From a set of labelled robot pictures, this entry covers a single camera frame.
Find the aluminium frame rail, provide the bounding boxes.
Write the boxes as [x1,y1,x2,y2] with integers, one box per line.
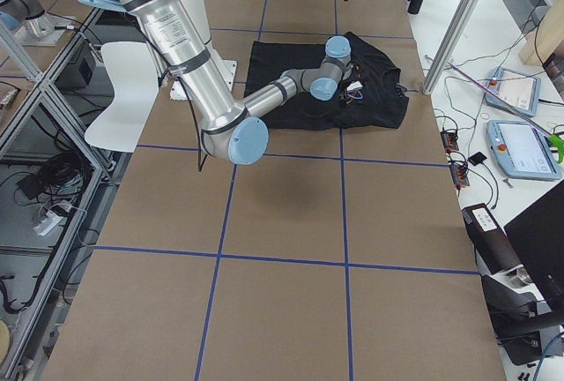
[1,11,126,380]

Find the black printed t-shirt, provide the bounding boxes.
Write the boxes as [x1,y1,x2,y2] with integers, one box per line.
[244,32,408,131]

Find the far blue teach pendant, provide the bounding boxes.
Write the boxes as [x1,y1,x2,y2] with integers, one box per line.
[487,67,541,117]

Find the white plastic chair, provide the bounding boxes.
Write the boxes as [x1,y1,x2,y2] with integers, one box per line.
[85,41,159,153]

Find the brown paper table cover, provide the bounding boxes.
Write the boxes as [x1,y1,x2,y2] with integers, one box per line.
[43,0,505,380]

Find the near blue teach pendant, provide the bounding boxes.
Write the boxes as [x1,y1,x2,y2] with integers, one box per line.
[486,120,562,181]

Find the aluminium frame post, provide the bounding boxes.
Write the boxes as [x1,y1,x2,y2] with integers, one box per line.
[422,0,479,95]

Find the black monitor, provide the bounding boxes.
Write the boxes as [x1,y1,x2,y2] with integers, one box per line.
[504,183,563,310]

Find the brown cylinder device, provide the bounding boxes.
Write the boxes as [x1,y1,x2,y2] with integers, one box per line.
[462,203,523,274]

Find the green handled grabber tool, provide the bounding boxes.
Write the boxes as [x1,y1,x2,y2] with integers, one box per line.
[448,63,563,163]

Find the blue teach pendant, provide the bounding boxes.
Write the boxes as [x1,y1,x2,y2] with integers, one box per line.
[486,120,562,181]
[487,67,541,117]

